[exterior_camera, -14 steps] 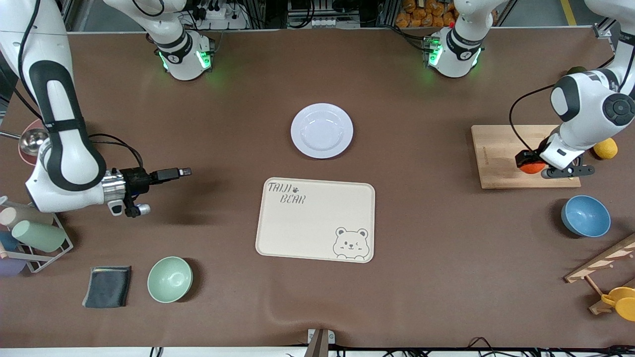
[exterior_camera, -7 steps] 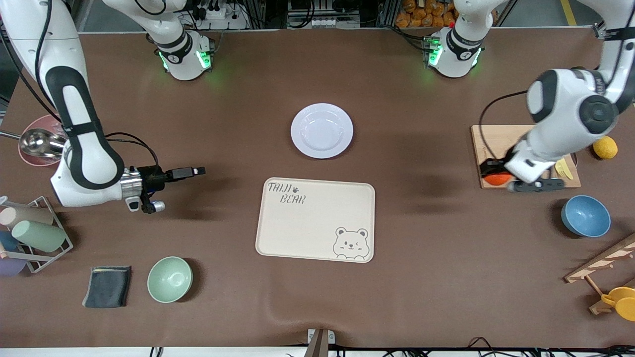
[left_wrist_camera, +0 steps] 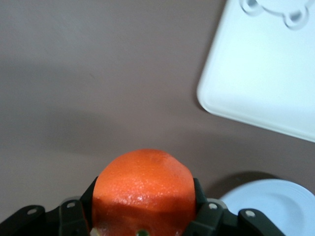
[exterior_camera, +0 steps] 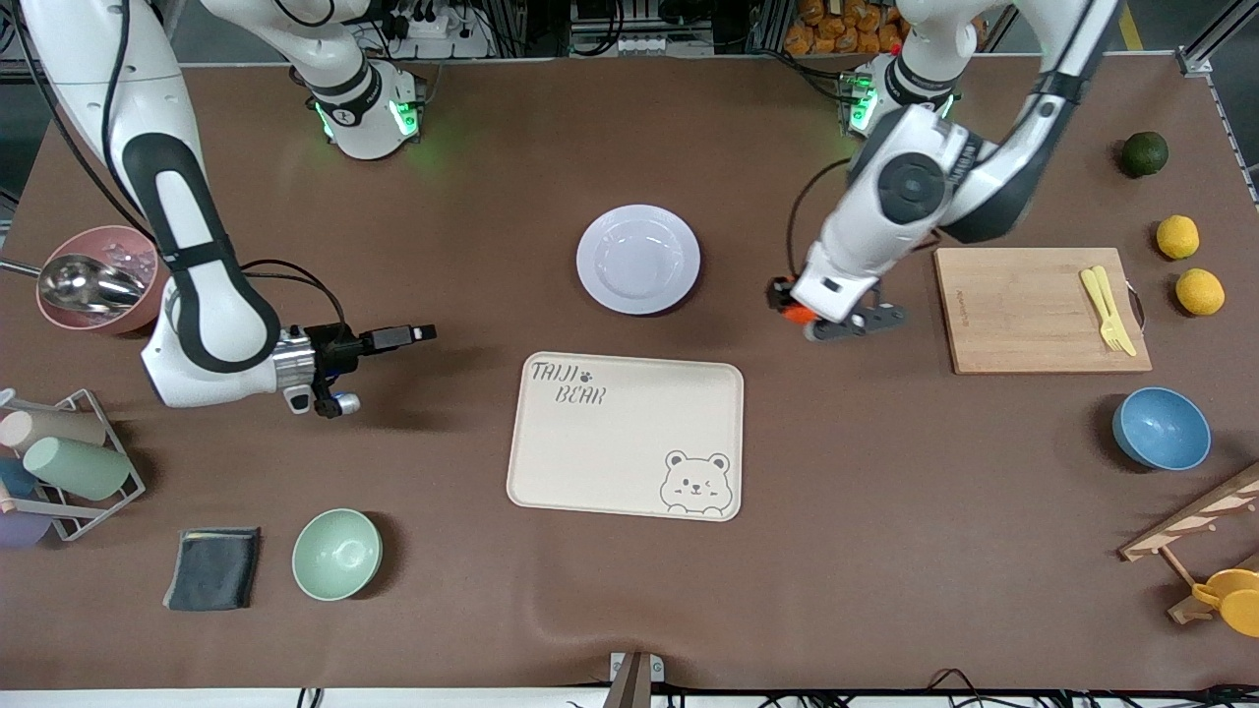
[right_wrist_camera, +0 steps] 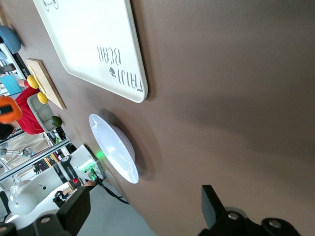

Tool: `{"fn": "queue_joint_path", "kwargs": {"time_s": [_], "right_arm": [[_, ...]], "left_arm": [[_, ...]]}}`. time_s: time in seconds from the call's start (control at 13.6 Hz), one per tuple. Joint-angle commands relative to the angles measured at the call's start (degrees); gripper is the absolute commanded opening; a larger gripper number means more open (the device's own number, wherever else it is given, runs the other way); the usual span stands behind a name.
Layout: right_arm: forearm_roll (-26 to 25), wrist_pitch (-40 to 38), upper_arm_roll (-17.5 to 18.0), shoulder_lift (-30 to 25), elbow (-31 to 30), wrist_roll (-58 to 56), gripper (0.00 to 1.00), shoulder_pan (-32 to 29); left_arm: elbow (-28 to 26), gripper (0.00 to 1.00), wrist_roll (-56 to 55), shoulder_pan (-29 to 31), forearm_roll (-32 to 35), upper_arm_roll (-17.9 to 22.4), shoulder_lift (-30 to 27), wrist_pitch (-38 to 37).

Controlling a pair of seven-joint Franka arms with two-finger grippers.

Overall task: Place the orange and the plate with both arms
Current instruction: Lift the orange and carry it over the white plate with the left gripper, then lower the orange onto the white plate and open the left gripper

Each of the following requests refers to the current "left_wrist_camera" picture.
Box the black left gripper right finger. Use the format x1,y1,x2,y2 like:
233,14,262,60
182,177,286,236

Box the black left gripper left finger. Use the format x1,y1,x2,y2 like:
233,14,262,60
0,176,99,236

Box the orange mandarin fruit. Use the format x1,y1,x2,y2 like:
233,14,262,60
92,148,197,236

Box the brown table cover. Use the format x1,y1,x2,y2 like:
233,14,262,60
0,0,315,236

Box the lavender round plate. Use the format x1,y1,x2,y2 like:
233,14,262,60
218,178,315,236

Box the cream tray with bear print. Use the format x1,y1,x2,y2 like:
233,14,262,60
196,0,315,144

